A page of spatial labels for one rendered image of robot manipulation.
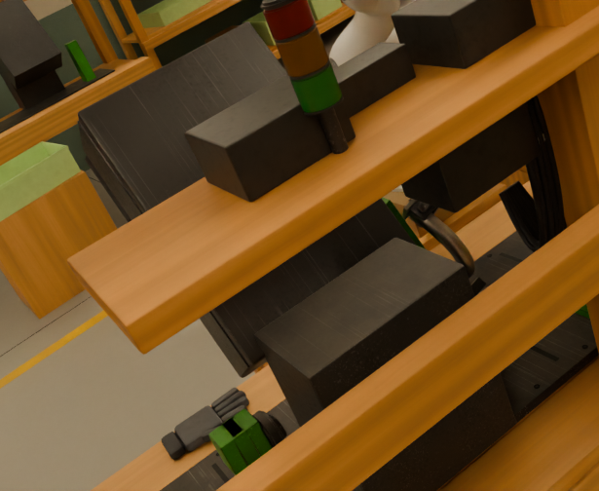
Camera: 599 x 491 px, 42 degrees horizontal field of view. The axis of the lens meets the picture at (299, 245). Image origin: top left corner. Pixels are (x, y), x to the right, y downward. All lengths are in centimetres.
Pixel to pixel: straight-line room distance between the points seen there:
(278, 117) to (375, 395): 36
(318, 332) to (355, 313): 6
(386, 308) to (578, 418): 43
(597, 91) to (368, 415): 54
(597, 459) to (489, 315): 45
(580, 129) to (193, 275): 60
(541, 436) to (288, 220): 73
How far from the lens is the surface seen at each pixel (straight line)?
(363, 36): 193
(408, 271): 125
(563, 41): 106
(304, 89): 90
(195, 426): 169
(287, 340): 121
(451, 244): 141
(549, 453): 140
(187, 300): 81
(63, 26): 692
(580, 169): 121
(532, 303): 109
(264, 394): 171
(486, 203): 219
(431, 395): 103
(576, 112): 116
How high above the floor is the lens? 190
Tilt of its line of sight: 27 degrees down
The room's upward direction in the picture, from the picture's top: 24 degrees counter-clockwise
